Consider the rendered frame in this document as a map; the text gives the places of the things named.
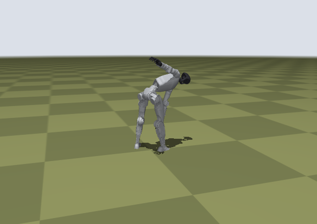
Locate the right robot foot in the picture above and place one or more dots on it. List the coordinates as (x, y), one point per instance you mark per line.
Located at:
(161, 149)

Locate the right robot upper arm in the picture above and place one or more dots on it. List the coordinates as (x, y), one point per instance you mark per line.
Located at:
(173, 71)

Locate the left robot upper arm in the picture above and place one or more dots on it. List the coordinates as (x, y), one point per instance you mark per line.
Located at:
(166, 97)

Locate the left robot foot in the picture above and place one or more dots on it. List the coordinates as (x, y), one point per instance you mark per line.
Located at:
(137, 146)

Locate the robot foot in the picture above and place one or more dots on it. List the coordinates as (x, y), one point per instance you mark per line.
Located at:
(161, 149)
(137, 146)

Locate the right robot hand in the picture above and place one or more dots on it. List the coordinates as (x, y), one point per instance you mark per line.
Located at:
(158, 62)

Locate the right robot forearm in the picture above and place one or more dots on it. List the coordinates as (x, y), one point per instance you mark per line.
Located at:
(164, 66)

